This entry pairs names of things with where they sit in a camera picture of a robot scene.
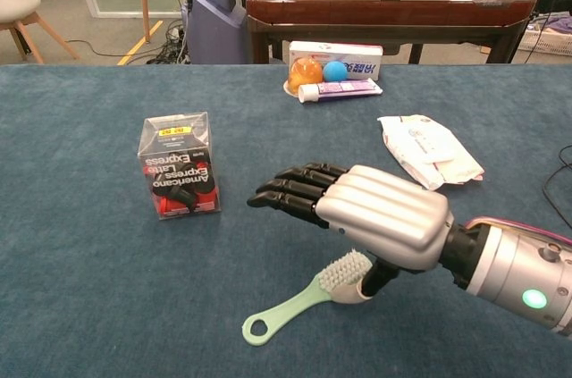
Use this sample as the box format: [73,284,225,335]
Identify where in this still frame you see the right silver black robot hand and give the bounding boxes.
[246,162,455,307]

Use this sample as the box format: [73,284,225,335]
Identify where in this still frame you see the pale green scrubbing brush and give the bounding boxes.
[241,248,374,347]

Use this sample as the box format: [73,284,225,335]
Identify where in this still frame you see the purple robot base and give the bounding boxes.
[182,0,249,65]

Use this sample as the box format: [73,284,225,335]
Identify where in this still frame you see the white wet wipes pack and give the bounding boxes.
[377,113,486,193]

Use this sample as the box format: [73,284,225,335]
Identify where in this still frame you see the white purple toothpaste tube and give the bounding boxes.
[298,78,384,105]

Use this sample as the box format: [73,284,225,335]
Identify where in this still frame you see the blue ball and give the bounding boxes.
[322,60,349,83]

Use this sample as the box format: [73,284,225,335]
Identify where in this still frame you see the orange jelly cup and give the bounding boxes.
[283,57,324,96]

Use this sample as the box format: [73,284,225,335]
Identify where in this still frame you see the white toothpaste carton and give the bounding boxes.
[288,40,384,81]

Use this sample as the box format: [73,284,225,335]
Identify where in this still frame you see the dark wooden mahjong table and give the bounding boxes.
[245,0,537,65]

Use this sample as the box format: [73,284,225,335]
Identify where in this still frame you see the clear coffee capsule box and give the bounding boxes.
[136,111,223,222]

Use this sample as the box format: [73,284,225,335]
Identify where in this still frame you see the white plastic basket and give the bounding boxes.
[517,22,572,57]

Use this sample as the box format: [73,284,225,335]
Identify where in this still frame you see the purple cloth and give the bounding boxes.
[543,11,572,35]

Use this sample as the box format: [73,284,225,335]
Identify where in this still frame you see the blue table cloth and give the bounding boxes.
[0,63,572,378]

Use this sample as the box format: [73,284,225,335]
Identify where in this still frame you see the black cable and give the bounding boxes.
[542,144,572,223]

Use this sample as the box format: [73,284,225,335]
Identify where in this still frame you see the floor cable bundle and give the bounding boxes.
[147,20,191,65]

